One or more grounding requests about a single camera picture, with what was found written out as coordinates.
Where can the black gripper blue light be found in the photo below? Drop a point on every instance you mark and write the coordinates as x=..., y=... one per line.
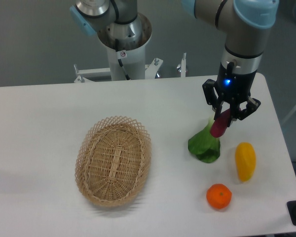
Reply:
x=233, y=89

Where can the purple sweet potato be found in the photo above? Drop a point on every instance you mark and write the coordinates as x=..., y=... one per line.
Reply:
x=221, y=123

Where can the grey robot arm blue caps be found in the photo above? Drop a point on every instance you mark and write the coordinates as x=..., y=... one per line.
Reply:
x=247, y=24

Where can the oval wicker basket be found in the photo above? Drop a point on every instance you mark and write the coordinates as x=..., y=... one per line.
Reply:
x=113, y=161

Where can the green bok choy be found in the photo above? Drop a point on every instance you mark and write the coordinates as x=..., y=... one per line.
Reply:
x=204, y=146

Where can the yellow mango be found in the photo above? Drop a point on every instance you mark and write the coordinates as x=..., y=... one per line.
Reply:
x=245, y=159

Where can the orange tangerine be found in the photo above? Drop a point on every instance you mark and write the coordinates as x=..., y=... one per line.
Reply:
x=218, y=196

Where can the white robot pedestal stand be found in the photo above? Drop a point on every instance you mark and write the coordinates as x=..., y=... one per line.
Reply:
x=126, y=50

